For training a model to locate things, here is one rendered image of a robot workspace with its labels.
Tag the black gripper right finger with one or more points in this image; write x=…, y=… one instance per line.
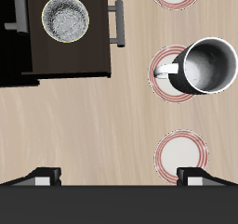
x=192, y=175

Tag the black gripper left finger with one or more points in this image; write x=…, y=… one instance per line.
x=46, y=175

